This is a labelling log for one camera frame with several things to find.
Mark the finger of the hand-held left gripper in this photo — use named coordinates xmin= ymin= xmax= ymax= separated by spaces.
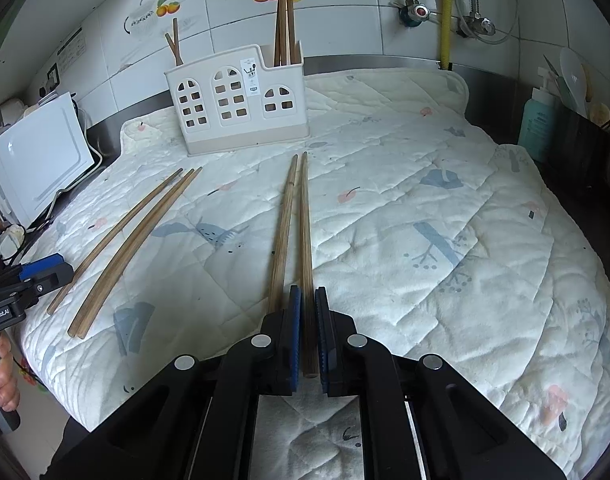
xmin=20 ymin=255 xmax=66 ymax=281
xmin=15 ymin=262 xmax=75 ymax=306

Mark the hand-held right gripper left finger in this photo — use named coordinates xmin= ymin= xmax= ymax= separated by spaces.
xmin=52 ymin=285 xmax=303 ymax=480

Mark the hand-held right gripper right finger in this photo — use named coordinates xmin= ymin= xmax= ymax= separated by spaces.
xmin=314 ymin=286 xmax=568 ymax=480

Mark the cream house-shaped utensil holder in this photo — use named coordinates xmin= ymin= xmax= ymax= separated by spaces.
xmin=164 ymin=40 xmax=312 ymax=157

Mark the person's left hand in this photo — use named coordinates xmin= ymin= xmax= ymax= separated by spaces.
xmin=0 ymin=332 xmax=22 ymax=413

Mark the white power adapter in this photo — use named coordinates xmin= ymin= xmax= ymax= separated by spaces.
xmin=0 ymin=222 xmax=28 ymax=261

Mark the floral printed cloth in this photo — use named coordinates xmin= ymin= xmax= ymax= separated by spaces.
xmin=12 ymin=355 xmax=42 ymax=389

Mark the white toaster oven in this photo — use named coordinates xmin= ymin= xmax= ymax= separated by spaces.
xmin=0 ymin=91 xmax=97 ymax=228

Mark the white quilted printed mat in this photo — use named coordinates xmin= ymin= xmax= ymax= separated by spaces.
xmin=12 ymin=67 xmax=610 ymax=480

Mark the teal pump bottle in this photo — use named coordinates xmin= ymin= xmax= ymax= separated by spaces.
xmin=517 ymin=67 xmax=558 ymax=163

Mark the black utensil cup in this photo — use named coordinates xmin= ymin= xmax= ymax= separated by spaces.
xmin=545 ymin=104 xmax=610 ymax=202

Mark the metal valve with red button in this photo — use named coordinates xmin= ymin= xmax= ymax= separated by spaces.
xmin=394 ymin=1 xmax=432 ymax=29

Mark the yellow gas pipe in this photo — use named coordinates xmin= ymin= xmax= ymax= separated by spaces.
xmin=437 ymin=0 xmax=454 ymax=69

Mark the metal angle valve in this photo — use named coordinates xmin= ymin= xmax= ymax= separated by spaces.
xmin=455 ymin=14 xmax=496 ymax=39

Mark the white rice paddle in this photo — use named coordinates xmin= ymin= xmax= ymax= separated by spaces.
xmin=559 ymin=47 xmax=588 ymax=117

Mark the white oven power cable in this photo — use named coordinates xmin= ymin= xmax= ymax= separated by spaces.
xmin=82 ymin=110 xmax=107 ymax=172

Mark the white wall label sticker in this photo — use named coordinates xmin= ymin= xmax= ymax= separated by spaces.
xmin=55 ymin=27 xmax=87 ymax=72

